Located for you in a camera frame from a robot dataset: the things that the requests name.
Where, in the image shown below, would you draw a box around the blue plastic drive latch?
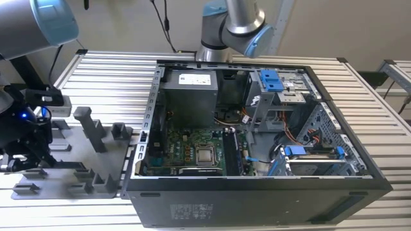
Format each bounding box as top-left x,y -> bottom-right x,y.
259,68 -> 285,93

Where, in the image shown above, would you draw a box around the black sleeved cable bundle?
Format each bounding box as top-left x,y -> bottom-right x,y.
270,133 -> 287,162

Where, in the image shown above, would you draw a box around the black box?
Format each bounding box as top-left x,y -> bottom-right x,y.
358,70 -> 390,90

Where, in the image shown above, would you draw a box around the black case fan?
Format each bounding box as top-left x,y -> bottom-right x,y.
151,97 -> 168,135

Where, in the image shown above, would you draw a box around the black open PC case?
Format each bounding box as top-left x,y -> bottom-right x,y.
119,59 -> 394,229

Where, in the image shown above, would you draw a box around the silver CPU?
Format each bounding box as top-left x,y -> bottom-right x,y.
196,149 -> 216,167

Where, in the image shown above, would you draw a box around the hard disk in blue carrier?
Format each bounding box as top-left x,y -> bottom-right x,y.
269,145 -> 350,178

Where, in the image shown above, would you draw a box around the grey power supply unit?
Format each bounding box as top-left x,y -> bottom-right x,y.
159,69 -> 220,129

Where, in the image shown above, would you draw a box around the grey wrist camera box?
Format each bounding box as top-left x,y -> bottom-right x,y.
24,88 -> 74,118

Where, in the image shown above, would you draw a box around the black desk frame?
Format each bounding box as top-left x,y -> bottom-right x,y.
8,56 -> 52,91

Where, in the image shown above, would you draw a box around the aluminium side table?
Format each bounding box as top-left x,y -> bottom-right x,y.
374,59 -> 411,97

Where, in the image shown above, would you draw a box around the yellow black power wires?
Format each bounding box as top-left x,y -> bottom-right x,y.
214,107 -> 251,126

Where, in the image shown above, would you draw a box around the red orange wire bundle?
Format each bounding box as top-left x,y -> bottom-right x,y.
307,129 -> 323,146

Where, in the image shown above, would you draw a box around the grey parts rack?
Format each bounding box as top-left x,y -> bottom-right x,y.
11,107 -> 135,200

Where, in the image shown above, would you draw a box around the black RAM slot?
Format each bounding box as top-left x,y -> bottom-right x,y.
226,131 -> 232,176
231,131 -> 238,176

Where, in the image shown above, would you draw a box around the thin black data cable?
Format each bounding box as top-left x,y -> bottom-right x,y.
246,155 -> 279,167

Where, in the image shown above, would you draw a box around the black hanging cable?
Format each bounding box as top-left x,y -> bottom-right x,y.
151,0 -> 179,53

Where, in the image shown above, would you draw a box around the grey metal drive cage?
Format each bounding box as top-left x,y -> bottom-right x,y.
246,71 -> 318,133

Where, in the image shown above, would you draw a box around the green motherboard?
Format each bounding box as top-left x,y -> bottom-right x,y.
146,128 -> 258,177

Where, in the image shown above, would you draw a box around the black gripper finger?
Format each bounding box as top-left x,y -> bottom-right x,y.
31,141 -> 62,169
0,154 -> 46,173

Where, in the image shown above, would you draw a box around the orange data wire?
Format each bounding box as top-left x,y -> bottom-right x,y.
278,111 -> 303,146

